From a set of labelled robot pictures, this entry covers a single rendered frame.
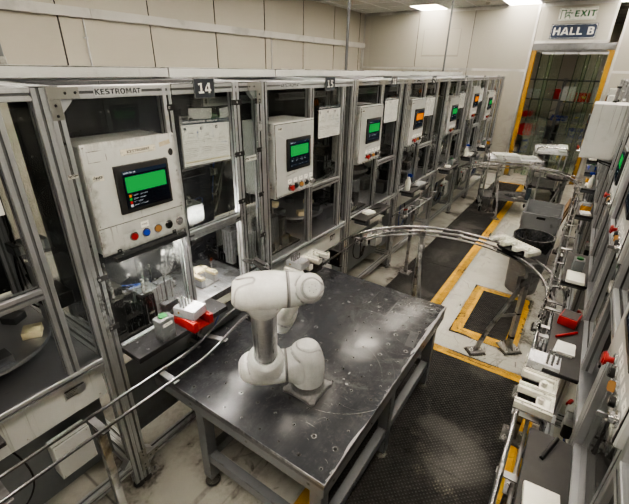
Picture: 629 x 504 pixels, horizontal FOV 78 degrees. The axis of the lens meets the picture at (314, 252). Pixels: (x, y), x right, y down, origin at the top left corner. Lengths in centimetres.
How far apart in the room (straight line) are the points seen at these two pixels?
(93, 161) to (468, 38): 896
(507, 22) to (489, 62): 75
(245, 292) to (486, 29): 905
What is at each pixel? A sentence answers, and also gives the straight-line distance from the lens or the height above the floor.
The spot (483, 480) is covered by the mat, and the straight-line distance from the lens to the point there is 272.
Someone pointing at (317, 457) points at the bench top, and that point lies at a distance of 177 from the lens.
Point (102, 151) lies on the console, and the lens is 175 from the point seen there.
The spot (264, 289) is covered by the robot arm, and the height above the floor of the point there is 144.
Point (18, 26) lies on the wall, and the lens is 553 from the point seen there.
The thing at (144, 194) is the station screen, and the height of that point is 160.
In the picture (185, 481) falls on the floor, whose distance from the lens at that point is 262.
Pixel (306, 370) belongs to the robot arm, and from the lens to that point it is 184.
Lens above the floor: 210
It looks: 25 degrees down
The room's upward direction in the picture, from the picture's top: 1 degrees clockwise
